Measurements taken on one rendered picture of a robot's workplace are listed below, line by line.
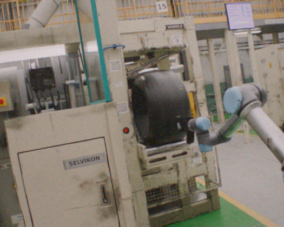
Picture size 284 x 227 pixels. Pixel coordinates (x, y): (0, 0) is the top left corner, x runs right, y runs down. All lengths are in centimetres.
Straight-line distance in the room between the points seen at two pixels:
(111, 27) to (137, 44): 37
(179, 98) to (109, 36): 64
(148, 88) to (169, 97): 15
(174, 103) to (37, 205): 109
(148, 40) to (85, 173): 149
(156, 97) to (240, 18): 439
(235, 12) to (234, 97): 478
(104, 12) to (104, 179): 126
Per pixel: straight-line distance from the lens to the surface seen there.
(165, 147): 189
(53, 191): 101
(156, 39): 228
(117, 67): 187
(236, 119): 146
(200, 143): 152
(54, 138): 98
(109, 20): 194
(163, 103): 174
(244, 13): 602
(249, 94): 123
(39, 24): 220
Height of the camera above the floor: 126
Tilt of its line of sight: 3 degrees down
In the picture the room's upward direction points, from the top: 9 degrees counter-clockwise
